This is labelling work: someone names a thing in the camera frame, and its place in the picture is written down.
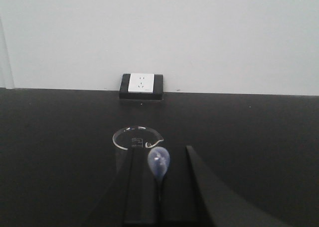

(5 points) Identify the clear glass beaker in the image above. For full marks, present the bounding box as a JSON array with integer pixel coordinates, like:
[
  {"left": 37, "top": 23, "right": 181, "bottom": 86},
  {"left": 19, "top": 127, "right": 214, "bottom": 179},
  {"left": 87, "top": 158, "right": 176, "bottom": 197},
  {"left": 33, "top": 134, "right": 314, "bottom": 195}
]
[{"left": 112, "top": 125, "right": 164, "bottom": 173}]

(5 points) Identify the black socket mounting box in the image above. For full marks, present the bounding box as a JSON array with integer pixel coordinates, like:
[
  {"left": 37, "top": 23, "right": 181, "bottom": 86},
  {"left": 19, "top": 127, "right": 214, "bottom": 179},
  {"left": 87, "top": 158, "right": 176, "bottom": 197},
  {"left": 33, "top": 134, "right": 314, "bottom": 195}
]
[{"left": 119, "top": 73, "right": 163, "bottom": 100}]

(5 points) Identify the white wall power socket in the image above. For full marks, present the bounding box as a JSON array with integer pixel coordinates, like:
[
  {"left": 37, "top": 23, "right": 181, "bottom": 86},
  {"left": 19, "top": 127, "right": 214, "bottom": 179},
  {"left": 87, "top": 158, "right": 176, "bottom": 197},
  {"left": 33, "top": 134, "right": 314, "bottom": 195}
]
[{"left": 128, "top": 73, "right": 155, "bottom": 93}]

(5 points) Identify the clear plastic pipette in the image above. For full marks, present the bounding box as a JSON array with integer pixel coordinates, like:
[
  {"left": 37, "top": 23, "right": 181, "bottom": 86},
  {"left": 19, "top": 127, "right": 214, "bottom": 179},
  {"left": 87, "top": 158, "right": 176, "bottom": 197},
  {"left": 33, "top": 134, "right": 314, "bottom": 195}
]
[{"left": 147, "top": 146, "right": 170, "bottom": 210}]

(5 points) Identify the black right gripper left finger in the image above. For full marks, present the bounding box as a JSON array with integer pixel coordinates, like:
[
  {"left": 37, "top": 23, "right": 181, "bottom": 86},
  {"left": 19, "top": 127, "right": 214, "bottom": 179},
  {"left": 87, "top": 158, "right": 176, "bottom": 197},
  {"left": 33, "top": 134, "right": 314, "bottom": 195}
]
[{"left": 124, "top": 149, "right": 159, "bottom": 224}]

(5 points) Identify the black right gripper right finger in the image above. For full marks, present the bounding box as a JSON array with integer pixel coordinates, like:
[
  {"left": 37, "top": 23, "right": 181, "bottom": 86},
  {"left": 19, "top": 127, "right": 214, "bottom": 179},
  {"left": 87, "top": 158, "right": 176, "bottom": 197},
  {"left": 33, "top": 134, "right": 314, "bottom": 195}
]
[{"left": 186, "top": 145, "right": 289, "bottom": 227}]

